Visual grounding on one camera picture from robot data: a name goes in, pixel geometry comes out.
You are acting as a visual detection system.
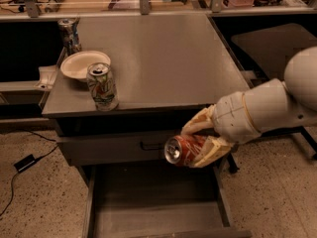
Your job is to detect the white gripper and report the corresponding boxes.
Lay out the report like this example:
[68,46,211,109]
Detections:
[181,92,262,168]

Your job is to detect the red coke can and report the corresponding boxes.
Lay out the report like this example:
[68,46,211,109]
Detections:
[164,135,206,167]

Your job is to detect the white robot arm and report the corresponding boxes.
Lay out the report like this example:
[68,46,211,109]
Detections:
[181,47,317,168]

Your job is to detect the grey middle drawer front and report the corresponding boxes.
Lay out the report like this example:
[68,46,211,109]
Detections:
[57,130,179,166]

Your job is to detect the grey drawer cabinet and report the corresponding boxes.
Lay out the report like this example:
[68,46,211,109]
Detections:
[41,13,252,167]

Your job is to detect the open grey bottom drawer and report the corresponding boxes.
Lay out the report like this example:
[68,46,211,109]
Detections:
[82,160,252,238]

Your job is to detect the green white soda can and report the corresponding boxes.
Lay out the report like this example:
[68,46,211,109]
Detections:
[86,62,119,111]

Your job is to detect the silver blue energy can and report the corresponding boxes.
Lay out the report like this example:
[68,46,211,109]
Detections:
[57,18,81,56]

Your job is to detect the white paper bowl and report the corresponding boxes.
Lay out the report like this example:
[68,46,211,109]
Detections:
[60,51,111,81]

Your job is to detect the black power adapter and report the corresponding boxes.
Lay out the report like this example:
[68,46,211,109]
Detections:
[14,155,36,173]

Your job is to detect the black drawer handle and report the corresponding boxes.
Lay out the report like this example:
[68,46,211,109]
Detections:
[140,142,164,151]

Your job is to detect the grey side tray bracket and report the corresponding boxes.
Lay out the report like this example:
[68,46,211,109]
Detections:
[35,64,58,91]

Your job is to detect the black floor cable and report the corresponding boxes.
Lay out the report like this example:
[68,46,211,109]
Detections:
[0,129,59,217]

